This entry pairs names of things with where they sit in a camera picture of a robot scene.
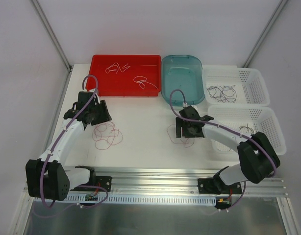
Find pink wires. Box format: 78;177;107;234
92;121;197;150

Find white wires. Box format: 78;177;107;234
105;62;159;90

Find purple wires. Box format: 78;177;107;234
205;84;237;103

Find brown wires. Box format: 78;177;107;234
239;124;255;135

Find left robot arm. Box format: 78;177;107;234
25;91;112;201

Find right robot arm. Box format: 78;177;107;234
175;106;280;195

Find red plastic bin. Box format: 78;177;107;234
89;55;161;97

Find teal translucent plastic bin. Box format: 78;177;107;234
161;55;205;106

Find upper white perforated basket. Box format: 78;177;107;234
202;65;270;106

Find white perforated basket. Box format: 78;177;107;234
202;65;270;106
207;105;286;156

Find lower white perforated basket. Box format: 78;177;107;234
207;105;286;156

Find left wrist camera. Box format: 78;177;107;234
88;89;100;103

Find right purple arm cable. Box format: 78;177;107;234
169;90;278;216

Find aluminium mounting rail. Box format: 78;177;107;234
95;167;289;198

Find white slotted cable duct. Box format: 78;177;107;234
34;193;219;205

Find left aluminium frame post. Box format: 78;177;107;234
29;0;72;71

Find aluminium frame post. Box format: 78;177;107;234
242;0;290;68
29;0;72;71

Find right aluminium frame post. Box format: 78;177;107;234
242;0;290;68

